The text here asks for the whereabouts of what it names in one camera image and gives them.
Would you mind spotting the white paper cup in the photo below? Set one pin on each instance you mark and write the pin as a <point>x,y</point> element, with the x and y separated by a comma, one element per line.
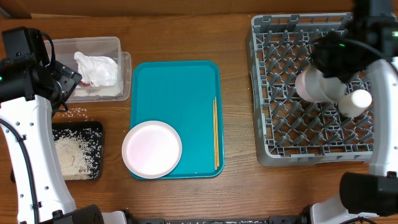
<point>355,103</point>

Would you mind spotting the red snack wrapper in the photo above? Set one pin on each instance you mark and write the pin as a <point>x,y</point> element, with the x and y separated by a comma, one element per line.
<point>82,84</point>

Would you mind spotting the black rectangular tray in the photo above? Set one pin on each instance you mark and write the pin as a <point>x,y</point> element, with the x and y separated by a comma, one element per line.
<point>96,130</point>

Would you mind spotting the grey plastic dish rack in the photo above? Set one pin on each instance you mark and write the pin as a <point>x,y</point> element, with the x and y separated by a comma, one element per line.
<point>290,131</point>

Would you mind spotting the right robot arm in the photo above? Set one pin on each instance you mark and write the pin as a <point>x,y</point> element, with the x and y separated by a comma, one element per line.
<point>363,197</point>

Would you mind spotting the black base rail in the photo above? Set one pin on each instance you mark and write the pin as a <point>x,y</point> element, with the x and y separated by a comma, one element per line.
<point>270,220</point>

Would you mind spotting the large white dinner plate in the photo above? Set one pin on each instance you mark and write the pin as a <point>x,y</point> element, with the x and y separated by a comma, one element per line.
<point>151,149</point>

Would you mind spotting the teal plastic serving tray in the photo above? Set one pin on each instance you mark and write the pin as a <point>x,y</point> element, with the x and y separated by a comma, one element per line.
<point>181,94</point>

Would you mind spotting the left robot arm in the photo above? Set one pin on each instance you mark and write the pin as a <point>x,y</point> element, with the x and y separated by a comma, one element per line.
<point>33,87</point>

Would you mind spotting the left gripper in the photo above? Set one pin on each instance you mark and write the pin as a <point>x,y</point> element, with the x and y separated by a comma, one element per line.
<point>69,79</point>

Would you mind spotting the grey metal bowl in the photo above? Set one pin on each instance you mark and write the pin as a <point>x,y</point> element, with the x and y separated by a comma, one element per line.
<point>321,89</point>

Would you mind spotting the scattered rice grains on table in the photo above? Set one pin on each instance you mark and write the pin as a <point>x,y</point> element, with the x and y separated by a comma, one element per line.
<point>73,114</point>

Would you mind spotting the small white plate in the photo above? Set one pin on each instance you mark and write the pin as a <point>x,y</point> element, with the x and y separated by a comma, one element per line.
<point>301,87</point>

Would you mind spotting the white napkin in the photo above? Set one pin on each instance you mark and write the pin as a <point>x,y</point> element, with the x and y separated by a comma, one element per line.
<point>96,70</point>
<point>101,91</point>

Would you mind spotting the pile of rice in tray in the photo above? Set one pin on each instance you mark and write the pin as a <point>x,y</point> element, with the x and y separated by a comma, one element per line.
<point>74,155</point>

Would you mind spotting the clear plastic waste bin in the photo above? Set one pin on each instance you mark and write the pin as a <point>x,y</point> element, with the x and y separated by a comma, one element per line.
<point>95,46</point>

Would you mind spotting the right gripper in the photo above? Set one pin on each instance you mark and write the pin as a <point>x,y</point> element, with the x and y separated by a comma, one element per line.
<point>318,56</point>

